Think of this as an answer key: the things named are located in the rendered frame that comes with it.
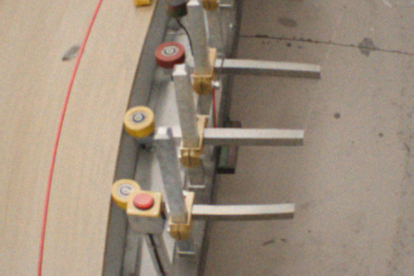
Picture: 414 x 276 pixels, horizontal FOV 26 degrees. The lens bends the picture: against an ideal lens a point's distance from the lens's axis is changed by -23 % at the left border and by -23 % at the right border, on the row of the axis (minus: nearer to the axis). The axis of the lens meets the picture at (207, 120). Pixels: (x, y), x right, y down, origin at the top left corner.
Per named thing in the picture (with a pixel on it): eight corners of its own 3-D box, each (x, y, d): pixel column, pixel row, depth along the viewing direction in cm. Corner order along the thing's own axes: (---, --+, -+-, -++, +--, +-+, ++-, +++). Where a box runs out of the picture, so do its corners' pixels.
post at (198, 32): (217, 123, 316) (200, -5, 282) (216, 132, 314) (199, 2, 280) (204, 122, 317) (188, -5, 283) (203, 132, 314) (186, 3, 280)
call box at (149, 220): (167, 214, 230) (162, 191, 225) (164, 236, 226) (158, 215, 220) (136, 211, 231) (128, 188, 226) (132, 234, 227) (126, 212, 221)
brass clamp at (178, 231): (199, 204, 276) (196, 191, 272) (192, 242, 266) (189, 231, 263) (174, 203, 277) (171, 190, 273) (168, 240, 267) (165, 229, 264)
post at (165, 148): (195, 250, 280) (171, 124, 246) (194, 259, 278) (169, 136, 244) (182, 250, 280) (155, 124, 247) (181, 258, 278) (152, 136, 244)
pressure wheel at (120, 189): (134, 201, 280) (126, 172, 272) (154, 218, 275) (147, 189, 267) (113, 215, 276) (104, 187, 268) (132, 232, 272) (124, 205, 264)
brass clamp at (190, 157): (210, 129, 293) (208, 114, 289) (203, 169, 283) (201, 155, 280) (185, 128, 294) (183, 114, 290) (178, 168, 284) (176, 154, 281)
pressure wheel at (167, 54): (190, 69, 312) (186, 40, 304) (186, 90, 306) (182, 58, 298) (161, 69, 313) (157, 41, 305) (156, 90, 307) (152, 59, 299)
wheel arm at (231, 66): (321, 74, 303) (320, 63, 300) (321, 81, 301) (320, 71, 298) (166, 68, 309) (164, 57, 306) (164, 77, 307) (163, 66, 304)
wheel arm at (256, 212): (295, 211, 270) (295, 201, 267) (293, 221, 267) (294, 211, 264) (126, 208, 276) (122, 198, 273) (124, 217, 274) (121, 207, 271)
